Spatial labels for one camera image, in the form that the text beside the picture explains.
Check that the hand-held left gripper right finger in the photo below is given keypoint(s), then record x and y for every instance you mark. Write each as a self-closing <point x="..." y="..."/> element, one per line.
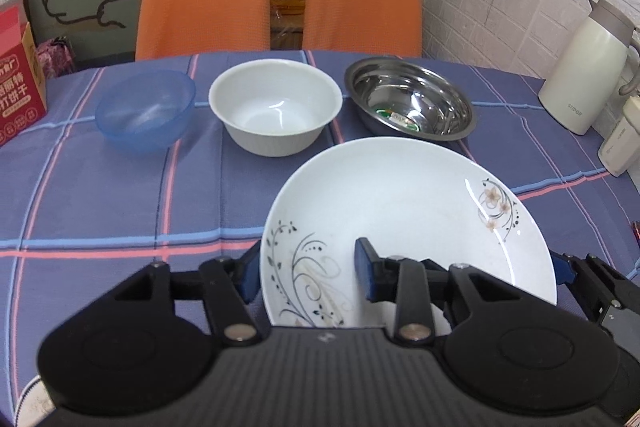
<point x="364" y="272"/>

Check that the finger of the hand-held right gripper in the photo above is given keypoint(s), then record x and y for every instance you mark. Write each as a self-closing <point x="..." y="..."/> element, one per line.
<point x="563" y="269"/>

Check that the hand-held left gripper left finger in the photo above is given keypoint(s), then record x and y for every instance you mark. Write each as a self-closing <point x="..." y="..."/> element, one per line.
<point x="250" y="276"/>

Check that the white floral plate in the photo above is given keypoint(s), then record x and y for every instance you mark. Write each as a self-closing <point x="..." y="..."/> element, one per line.
<point x="400" y="207"/>

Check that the small white appliance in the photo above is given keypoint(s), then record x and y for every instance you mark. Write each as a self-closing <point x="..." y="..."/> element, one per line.
<point x="620" y="142"/>

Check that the white ceramic bowl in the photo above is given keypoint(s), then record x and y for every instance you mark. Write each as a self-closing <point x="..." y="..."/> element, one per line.
<point x="275" y="107"/>

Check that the blue plaid tablecloth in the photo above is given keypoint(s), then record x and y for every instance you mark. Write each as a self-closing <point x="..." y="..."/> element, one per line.
<point x="100" y="192"/>

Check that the stainless steel bowl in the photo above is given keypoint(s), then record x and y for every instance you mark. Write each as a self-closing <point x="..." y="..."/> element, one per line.
<point x="410" y="97"/>

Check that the blue plastic bowl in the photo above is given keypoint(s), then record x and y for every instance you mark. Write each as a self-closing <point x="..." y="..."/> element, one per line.
<point x="145" y="112"/>

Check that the white thermos jug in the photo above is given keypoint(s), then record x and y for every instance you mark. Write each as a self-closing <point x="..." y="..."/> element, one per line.
<point x="585" y="67"/>

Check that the white patterned plate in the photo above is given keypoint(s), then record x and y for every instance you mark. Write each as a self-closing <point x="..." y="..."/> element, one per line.
<point x="31" y="399"/>

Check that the dark floral bag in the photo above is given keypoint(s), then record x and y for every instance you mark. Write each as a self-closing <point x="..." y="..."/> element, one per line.
<point x="54" y="57"/>

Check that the red cardboard box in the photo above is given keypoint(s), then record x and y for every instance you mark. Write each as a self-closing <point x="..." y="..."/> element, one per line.
<point x="17" y="87"/>

